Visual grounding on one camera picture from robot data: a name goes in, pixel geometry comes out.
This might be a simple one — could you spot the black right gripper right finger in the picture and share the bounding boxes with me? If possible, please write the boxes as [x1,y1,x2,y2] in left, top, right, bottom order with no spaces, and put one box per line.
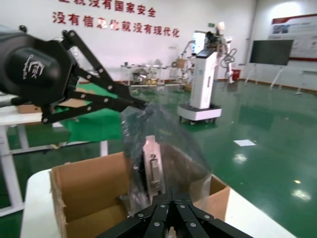
[172,200,251,238]

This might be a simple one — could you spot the white mobile robot pedestal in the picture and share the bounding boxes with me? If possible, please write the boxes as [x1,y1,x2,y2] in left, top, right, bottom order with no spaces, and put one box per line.
[177,30,223,124]

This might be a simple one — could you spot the grey translucent antistatic bag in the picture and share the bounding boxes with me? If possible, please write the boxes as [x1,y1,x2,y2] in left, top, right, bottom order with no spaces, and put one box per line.
[118,103,214,216]

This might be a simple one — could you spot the white paper sheet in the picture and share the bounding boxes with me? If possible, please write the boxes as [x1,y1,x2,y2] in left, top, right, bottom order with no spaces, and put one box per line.
[233,139,256,147]

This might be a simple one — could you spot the brown cardboard box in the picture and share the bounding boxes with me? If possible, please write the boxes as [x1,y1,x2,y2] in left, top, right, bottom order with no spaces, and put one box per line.
[49,151,231,238]

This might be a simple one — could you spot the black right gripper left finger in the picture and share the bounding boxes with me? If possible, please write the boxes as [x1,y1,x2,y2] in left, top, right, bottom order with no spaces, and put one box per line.
[95,200,173,238]

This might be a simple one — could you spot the white humanoid robot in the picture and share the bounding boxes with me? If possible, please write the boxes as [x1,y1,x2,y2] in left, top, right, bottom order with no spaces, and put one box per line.
[207,21,239,84]

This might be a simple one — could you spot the small flat cardboard carton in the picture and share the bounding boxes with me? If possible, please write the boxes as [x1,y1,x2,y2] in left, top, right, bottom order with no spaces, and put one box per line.
[15,103,42,114]

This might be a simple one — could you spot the cluttered metal frame workbench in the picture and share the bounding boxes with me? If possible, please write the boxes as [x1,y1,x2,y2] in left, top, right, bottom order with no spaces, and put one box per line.
[120,63,194,88]

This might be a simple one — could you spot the red framed wall poster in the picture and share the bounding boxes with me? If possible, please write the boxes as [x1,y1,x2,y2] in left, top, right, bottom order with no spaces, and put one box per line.
[266,13,317,62]

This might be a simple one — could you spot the dark screen on stand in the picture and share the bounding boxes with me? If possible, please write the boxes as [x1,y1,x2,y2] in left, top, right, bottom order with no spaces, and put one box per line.
[245,39,295,89]

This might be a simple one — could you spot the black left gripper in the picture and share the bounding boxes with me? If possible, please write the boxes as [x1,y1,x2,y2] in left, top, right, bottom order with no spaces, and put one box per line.
[0,24,150,125]

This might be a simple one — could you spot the white desk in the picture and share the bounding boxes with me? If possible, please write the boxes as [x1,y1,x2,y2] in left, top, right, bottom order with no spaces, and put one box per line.
[0,94,70,211]

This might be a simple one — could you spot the graphics card with metal bracket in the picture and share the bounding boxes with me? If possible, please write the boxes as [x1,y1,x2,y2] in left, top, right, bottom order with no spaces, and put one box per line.
[135,135,211,199]

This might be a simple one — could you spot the bagged graphics card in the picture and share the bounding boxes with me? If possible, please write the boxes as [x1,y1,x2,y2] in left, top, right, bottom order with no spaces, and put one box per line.
[115,193,136,216]

